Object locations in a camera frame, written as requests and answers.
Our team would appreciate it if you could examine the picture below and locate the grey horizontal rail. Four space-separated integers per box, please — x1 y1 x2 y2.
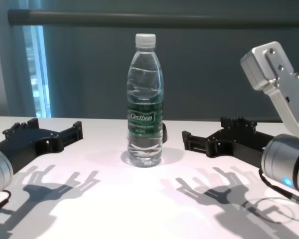
7 9 299 30

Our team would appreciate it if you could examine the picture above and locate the black round button green top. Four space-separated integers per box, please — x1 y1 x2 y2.
161 123 169 144

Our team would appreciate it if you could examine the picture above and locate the clear water bottle green label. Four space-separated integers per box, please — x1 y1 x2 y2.
126 33 164 167

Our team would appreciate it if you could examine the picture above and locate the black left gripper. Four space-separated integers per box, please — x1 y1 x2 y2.
0 118 84 175

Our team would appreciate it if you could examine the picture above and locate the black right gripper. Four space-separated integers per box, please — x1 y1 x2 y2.
181 116 277 168

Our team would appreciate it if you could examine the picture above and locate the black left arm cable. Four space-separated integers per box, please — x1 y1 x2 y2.
0 190 12 215

